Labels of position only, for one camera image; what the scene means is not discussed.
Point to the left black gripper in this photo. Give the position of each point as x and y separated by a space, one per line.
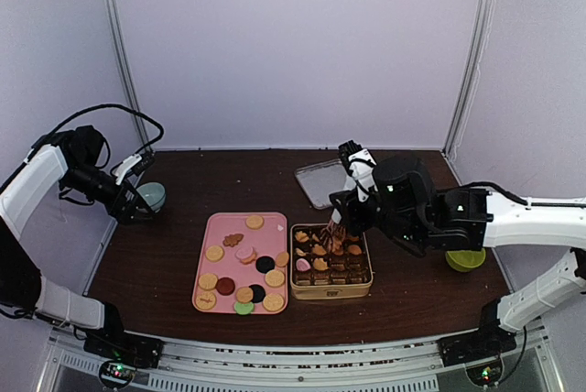
135 201

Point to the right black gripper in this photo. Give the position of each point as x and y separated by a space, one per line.
348 212

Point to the metal serving tongs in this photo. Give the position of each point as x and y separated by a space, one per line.
333 234

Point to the swirl butter cookie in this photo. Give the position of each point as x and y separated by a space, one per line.
301 237

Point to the pink sandwich cookie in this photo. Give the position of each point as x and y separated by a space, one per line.
303 265
246 254

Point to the small round tan cookie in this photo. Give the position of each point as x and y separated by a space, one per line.
244 295

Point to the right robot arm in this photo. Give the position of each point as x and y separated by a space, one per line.
483 215

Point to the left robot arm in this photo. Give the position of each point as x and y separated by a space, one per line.
49 208

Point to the pale blue ceramic bowl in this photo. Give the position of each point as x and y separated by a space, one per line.
154 194

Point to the silver tin lid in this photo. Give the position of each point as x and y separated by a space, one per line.
320 180

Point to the leaf shaped tan cookie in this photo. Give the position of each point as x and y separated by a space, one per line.
319 250

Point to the gold cookie tin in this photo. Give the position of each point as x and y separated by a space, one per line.
346 274

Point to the yellow cookie under chip cookie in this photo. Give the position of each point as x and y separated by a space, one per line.
214 253

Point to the green plastic bowl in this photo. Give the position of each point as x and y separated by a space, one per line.
465 261

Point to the gingerbread brown leaf cookie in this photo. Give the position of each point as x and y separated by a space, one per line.
232 240

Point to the yellow dotted cookie left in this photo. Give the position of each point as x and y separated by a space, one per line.
207 281

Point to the yellow dotted cookie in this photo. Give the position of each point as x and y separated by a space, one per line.
275 278
207 281

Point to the round tan cookie right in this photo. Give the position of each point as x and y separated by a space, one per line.
281 260

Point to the yellow cookie with pink sword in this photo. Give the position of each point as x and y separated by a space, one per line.
205 300

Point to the lone yellow sandwich cookie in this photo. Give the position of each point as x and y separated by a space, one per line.
255 221

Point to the brown chocolate cookie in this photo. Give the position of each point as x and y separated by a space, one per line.
225 286

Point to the pink plastic tray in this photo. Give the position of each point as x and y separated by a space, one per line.
270 240

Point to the yellow dotted cookie middle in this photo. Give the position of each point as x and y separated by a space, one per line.
275 278

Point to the black sandwich cookie upper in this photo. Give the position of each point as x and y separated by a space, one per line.
264 264

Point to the black sandwich cookie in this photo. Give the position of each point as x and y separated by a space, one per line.
259 293
264 264

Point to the yellow dotted cookie corner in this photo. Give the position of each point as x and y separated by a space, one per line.
273 302

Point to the black sandwich cookie lower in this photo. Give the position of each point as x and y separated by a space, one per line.
259 293

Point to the green sandwich cookie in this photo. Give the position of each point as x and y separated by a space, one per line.
244 308

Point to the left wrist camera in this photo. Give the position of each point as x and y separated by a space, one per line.
135 164

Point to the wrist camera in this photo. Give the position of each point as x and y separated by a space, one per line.
359 165
135 164

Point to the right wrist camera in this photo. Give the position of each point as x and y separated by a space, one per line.
359 165

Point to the front aluminium rail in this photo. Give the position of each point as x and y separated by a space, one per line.
408 365

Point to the left aluminium frame post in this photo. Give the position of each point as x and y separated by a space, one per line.
121 57

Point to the aluminium frame post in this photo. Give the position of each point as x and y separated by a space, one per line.
121 57
470 78

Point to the right aluminium frame post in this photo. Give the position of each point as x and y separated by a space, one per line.
470 78

